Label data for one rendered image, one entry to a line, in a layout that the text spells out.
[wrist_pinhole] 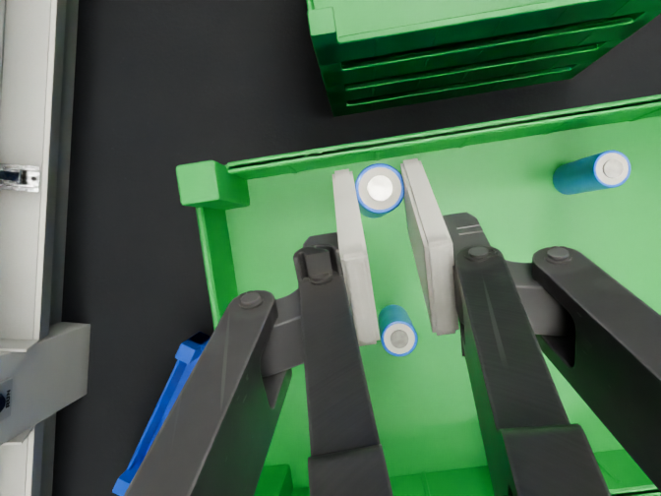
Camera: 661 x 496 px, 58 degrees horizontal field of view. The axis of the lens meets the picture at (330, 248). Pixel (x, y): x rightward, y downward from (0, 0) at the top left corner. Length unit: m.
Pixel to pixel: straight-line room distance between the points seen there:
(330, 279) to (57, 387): 0.67
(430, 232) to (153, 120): 0.68
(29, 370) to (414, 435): 0.47
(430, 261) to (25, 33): 0.65
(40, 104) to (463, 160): 0.51
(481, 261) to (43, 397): 0.67
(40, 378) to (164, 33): 0.45
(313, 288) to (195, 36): 0.70
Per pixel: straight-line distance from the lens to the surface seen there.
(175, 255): 0.80
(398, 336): 0.30
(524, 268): 0.16
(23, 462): 0.79
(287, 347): 0.15
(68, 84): 0.86
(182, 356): 0.73
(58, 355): 0.79
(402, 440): 0.38
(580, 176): 0.33
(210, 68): 0.82
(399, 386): 0.37
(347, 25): 0.55
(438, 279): 0.16
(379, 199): 0.21
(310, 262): 0.15
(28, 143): 0.74
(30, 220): 0.73
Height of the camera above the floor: 0.76
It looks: 86 degrees down
